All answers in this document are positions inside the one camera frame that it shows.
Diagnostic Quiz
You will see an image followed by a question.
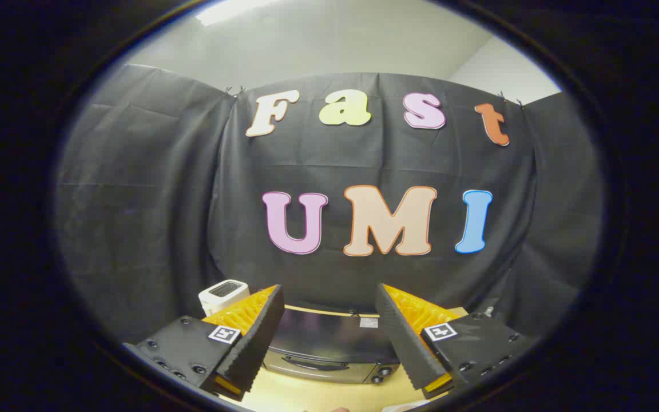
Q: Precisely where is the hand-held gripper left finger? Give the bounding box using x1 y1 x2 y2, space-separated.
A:
122 284 285 401

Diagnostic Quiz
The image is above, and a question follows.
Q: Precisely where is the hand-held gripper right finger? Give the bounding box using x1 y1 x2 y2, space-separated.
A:
375 283 536 400

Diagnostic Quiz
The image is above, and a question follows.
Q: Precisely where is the white bread toaster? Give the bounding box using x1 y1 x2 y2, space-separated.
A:
198 279 250 316

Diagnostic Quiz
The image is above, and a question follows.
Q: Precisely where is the black toaster oven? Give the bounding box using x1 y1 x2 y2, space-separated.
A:
264 306 402 385

